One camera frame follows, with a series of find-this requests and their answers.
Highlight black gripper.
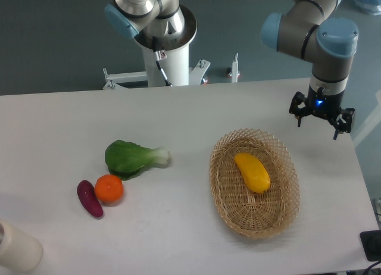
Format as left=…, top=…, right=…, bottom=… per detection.
left=289, top=87, right=355, bottom=140

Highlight yellow mango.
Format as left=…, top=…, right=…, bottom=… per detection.
left=234, top=152, right=271, bottom=193

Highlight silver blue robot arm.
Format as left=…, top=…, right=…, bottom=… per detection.
left=104, top=0, right=358, bottom=134

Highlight woven bamboo basket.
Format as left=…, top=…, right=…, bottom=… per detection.
left=210, top=129, right=300, bottom=239

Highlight black device at table edge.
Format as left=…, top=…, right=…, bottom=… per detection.
left=360, top=230, right=380, bottom=261

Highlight green bok choy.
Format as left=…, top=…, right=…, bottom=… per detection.
left=104, top=140, right=171, bottom=180

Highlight orange tangerine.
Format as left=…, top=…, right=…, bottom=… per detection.
left=94, top=174, right=124, bottom=203

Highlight purple sweet potato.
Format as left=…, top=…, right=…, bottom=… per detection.
left=77, top=180, right=104, bottom=218

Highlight cream cylindrical bottle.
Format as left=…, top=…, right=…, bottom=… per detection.
left=1, top=220, right=43, bottom=273

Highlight white frame at right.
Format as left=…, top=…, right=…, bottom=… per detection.
left=352, top=90, right=380, bottom=148

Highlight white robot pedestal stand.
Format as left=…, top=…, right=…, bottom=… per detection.
left=102, top=4, right=241, bottom=90

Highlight black cable on pedestal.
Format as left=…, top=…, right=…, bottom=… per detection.
left=152, top=36, right=173, bottom=88

